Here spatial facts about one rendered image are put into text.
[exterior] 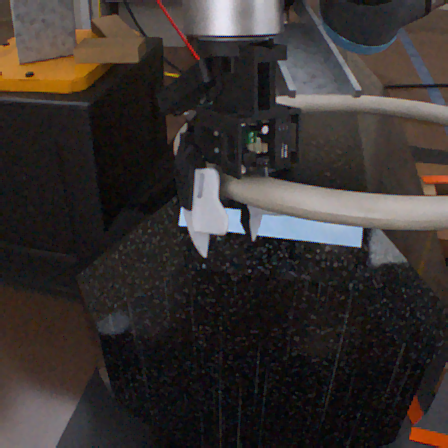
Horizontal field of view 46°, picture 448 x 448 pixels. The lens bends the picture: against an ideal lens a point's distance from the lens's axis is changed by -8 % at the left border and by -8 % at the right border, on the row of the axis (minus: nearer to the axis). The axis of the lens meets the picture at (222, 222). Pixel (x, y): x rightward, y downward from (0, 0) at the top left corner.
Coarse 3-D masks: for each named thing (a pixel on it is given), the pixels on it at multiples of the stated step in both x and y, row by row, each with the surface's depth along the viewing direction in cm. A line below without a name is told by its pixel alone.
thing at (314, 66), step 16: (304, 0) 113; (304, 16) 112; (288, 32) 110; (304, 32) 110; (320, 32) 102; (288, 48) 105; (304, 48) 105; (320, 48) 103; (288, 64) 100; (304, 64) 100; (320, 64) 100; (336, 64) 94; (288, 80) 87; (304, 80) 96; (320, 80) 96; (336, 80) 95; (352, 80) 88; (288, 96) 86; (336, 112) 89
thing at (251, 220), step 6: (264, 168) 54; (258, 174) 55; (264, 174) 54; (240, 204) 58; (246, 204) 57; (246, 210) 58; (252, 210) 57; (258, 210) 57; (264, 210) 57; (246, 216) 58; (252, 216) 58; (258, 216) 58; (240, 222) 59; (246, 222) 58; (252, 222) 58; (258, 222) 58; (246, 228) 58; (252, 228) 58; (258, 228) 59; (246, 234) 59; (252, 234) 59; (252, 240) 59
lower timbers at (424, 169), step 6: (420, 168) 242; (426, 168) 243; (432, 168) 243; (438, 168) 243; (444, 168) 243; (420, 174) 238; (426, 174) 238; (432, 174) 238; (438, 174) 238; (444, 174) 239; (438, 186) 235; (444, 186) 235; (438, 192) 237; (444, 192) 236; (438, 234) 200; (444, 234) 200; (444, 240) 199; (444, 246) 200; (444, 252) 202
